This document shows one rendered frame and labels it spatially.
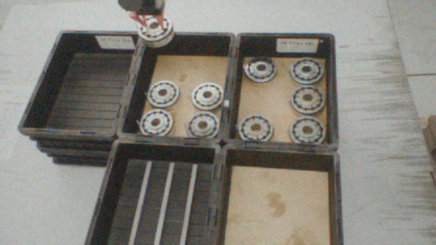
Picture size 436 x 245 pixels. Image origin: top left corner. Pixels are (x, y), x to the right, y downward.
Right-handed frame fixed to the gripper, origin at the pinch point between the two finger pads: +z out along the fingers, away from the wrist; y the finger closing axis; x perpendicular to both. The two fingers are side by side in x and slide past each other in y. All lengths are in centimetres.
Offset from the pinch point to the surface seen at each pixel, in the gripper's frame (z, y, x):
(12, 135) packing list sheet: 33, -57, -22
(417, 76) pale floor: 109, 108, 65
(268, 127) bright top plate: 19.3, 33.6, -21.6
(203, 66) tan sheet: 22.4, 10.8, 2.4
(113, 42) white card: 15.9, -20.0, 6.7
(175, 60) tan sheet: 22.3, 0.7, 4.5
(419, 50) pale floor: 110, 111, 84
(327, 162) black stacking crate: 17, 50, -33
